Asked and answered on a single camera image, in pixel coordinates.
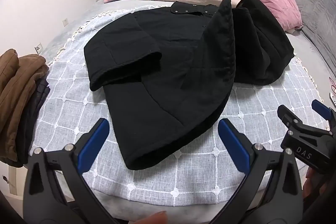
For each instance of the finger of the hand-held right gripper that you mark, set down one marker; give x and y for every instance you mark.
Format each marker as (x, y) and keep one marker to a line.
(287, 115)
(321, 108)

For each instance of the pink pillow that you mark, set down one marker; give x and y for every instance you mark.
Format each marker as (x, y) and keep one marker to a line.
(275, 3)

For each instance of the grey quilted pillow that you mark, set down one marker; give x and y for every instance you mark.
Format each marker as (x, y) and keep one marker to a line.
(309, 3)

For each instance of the grey checked fringed blanket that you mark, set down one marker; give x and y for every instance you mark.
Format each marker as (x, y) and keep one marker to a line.
(78, 113)

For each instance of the person's left hand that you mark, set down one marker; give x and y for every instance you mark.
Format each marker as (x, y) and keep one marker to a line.
(156, 217)

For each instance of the brown folded jacket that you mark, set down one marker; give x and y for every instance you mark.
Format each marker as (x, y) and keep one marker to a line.
(15, 95)

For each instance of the black padded coat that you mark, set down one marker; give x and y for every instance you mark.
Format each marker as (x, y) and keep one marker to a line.
(157, 82)

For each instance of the person's right hand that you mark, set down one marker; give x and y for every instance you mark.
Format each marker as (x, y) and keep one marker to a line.
(309, 182)

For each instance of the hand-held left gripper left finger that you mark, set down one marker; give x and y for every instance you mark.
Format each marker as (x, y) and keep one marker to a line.
(94, 145)

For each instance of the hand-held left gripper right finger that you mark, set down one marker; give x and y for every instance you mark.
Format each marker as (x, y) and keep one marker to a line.
(233, 145)

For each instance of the dark grey folded garment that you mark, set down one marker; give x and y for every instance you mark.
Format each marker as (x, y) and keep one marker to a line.
(39, 92)

